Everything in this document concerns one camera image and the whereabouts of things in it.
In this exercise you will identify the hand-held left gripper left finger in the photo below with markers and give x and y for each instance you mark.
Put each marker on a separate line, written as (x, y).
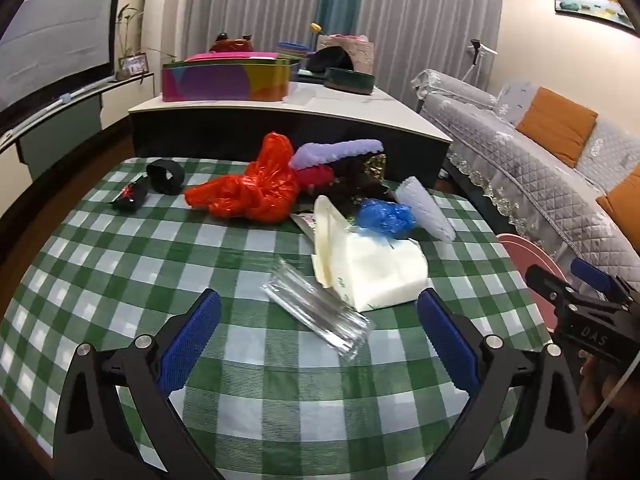
(192, 342)

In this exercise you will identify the black handbag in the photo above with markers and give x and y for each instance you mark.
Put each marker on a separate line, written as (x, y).
(325, 60)

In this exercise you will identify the colourful storage box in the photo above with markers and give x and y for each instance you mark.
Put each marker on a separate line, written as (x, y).
(220, 82)

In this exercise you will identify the yellow flower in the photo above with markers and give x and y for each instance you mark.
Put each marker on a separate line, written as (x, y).
(315, 27)

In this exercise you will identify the dark sequined wrapper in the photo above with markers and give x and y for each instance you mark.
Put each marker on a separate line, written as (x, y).
(355, 187)

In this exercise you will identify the bamboo plant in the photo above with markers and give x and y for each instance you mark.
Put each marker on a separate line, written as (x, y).
(125, 12)

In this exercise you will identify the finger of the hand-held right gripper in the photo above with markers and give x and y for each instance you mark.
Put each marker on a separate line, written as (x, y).
(542, 280)
(595, 274)

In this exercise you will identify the grey quilted sofa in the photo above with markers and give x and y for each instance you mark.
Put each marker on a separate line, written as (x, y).
(500, 160)

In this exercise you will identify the purple foam net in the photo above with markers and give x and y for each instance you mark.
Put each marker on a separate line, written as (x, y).
(340, 152)

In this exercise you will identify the pink lace basket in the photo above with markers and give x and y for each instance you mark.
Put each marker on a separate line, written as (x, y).
(361, 55)

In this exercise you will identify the blue plastic bag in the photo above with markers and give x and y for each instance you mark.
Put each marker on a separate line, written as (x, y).
(382, 217)

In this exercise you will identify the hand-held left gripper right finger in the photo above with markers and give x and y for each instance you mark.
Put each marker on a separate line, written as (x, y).
(447, 345)

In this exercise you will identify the orange cushion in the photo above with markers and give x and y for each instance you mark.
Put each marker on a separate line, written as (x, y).
(555, 125)
(625, 205)

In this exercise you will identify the grey curtain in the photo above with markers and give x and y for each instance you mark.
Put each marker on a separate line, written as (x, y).
(430, 20)
(250, 0)

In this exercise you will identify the green checked tablecloth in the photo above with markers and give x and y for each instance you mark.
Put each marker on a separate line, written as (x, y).
(150, 260)

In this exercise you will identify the floral print wrapper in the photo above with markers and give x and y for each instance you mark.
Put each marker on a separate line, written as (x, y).
(304, 221)

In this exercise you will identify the television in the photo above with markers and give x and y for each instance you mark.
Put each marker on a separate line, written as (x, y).
(50, 45)

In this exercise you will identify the magenta snack wrapper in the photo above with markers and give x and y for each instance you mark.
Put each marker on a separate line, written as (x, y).
(315, 176)

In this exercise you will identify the stack of coloured bowls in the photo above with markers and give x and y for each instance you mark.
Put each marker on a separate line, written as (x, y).
(292, 51)

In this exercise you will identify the red teapot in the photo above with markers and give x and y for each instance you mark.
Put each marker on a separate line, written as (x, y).
(230, 44)

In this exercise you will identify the pink plastic bin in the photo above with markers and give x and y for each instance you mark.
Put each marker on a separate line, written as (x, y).
(525, 265)

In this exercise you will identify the red plastic bag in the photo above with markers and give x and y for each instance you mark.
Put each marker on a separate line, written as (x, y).
(260, 185)

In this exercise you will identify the white floor lamp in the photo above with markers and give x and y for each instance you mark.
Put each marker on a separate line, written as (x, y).
(476, 47)

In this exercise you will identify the photo frame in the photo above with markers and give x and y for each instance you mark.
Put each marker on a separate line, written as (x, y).
(134, 64)

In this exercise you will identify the pink flat box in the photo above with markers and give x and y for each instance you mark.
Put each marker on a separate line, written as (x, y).
(230, 56)

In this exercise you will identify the framed wall picture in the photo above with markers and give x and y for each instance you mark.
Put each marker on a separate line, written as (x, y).
(590, 2)

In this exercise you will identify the black red snack wrapper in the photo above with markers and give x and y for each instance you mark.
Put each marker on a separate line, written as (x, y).
(131, 196)

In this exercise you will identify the person's right hand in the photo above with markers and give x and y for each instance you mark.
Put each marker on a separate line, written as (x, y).
(597, 385)

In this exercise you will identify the clear plastic wrapper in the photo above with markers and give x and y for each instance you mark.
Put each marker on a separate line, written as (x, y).
(320, 310)

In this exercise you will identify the dark television stand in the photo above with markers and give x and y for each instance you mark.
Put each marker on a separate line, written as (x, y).
(60, 125)

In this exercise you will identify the white foam net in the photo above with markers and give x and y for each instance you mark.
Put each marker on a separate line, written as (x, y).
(425, 205)

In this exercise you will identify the white top coffee table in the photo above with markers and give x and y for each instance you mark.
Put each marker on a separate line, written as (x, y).
(210, 135)

